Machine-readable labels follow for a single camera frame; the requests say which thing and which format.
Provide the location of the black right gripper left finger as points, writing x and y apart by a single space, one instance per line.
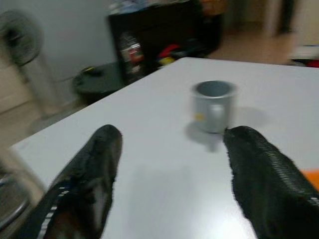
84 179

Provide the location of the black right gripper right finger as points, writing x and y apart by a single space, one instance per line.
269 189

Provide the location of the orange flat item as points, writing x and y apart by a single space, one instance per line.
311 178

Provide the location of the grey metal mug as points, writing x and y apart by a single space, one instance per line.
211 112

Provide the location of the black round table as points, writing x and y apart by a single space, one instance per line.
99 82

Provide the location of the yellow black tool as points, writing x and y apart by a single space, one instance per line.
91 70

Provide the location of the red cloth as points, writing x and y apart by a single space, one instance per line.
312 64

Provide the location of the clear bottle red label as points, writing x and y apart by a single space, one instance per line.
130 49

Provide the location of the yellow toy item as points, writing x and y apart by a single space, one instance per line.
165 61

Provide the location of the red toy item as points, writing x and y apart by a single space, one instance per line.
169 49

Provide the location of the black shelf cabinet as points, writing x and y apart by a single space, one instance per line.
162 27

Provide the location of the black pedestal fan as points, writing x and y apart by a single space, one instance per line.
15 37

